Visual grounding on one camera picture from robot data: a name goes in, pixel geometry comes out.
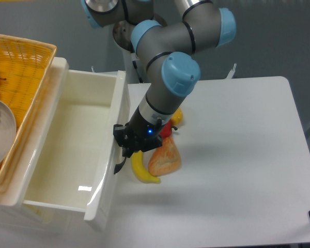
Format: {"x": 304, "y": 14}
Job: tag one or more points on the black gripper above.
{"x": 138, "y": 134}

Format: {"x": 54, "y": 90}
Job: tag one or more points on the black top drawer handle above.
{"x": 119, "y": 166}

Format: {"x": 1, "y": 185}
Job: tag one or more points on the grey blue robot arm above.
{"x": 172, "y": 77}

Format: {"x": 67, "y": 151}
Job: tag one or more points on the white drawer cabinet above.
{"x": 19, "y": 166}

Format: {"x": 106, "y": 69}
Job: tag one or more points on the red bell pepper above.
{"x": 168, "y": 129}

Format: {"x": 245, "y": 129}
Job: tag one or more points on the yellow banana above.
{"x": 140, "y": 171}

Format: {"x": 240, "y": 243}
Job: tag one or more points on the triangular bread pastry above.
{"x": 166, "y": 159}

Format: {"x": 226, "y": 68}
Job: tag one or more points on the yellow bell pepper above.
{"x": 177, "y": 117}

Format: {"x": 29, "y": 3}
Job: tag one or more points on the white plate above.
{"x": 8, "y": 129}

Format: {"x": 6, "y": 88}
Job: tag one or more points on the yellow woven basket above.
{"x": 24, "y": 64}

